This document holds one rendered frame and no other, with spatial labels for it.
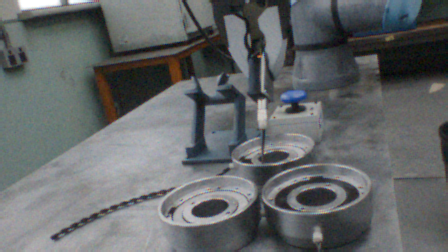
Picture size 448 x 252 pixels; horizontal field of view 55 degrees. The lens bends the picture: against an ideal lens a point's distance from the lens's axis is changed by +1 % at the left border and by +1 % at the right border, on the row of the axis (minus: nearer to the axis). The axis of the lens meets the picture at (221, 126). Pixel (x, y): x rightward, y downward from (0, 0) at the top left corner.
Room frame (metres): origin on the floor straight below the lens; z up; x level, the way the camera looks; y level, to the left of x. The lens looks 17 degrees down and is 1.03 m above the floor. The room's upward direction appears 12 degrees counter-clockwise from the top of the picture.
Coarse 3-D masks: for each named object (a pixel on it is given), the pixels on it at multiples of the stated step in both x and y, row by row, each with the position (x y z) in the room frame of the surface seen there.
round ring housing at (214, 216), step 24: (192, 192) 0.44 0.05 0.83; (240, 192) 0.42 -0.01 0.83; (168, 216) 0.40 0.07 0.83; (192, 216) 0.39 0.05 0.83; (216, 216) 0.38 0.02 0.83; (240, 216) 0.35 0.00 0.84; (168, 240) 0.37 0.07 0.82; (192, 240) 0.35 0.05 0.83; (216, 240) 0.35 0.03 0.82; (240, 240) 0.36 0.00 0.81
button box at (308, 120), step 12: (276, 108) 0.66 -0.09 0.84; (288, 108) 0.63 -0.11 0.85; (300, 108) 0.62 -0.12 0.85; (312, 108) 0.62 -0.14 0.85; (276, 120) 0.60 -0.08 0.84; (288, 120) 0.60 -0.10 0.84; (300, 120) 0.59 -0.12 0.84; (312, 120) 0.58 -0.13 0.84; (276, 132) 0.60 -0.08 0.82; (288, 132) 0.60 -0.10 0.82; (300, 132) 0.59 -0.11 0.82; (312, 132) 0.59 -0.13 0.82
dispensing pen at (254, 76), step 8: (264, 40) 0.55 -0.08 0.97; (264, 48) 0.54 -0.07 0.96; (264, 56) 0.54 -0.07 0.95; (248, 64) 0.53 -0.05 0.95; (256, 64) 0.52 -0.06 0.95; (248, 72) 0.52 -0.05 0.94; (256, 72) 0.51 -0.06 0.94; (248, 80) 0.51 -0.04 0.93; (256, 80) 0.51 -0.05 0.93; (248, 88) 0.51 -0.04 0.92; (256, 88) 0.50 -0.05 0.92; (256, 96) 0.51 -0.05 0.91; (264, 96) 0.51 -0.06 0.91; (264, 104) 0.50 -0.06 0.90; (264, 112) 0.50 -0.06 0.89; (264, 120) 0.49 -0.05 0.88; (264, 128) 0.49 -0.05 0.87; (264, 136) 0.49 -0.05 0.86
